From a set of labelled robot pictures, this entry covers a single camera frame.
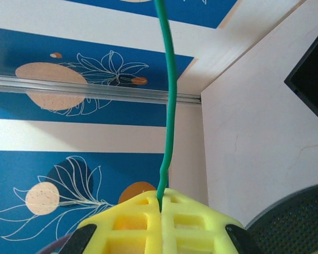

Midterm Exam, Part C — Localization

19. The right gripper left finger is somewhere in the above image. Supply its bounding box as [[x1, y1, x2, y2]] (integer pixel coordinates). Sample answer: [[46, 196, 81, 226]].
[[68, 190, 163, 254]]

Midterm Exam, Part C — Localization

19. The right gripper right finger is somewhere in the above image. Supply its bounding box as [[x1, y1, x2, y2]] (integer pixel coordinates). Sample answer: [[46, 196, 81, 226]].
[[160, 187, 257, 254]]

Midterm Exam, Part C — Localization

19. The grey black cable spool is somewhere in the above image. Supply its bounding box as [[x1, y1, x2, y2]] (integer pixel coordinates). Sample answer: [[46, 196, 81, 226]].
[[244, 182, 318, 254]]

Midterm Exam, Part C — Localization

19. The green cable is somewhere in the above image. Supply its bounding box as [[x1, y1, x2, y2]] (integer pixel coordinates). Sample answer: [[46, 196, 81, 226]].
[[154, 0, 179, 214]]

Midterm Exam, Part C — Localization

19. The black compartment tray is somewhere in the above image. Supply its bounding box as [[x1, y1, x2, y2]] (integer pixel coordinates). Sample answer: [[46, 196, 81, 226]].
[[284, 25, 318, 121]]

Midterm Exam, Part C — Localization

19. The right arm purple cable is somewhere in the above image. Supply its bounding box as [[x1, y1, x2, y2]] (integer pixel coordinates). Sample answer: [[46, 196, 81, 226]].
[[38, 234, 71, 254]]

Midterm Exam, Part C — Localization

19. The aluminium frame post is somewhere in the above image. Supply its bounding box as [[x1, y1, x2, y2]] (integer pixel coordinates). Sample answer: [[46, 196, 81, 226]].
[[0, 74, 202, 105]]

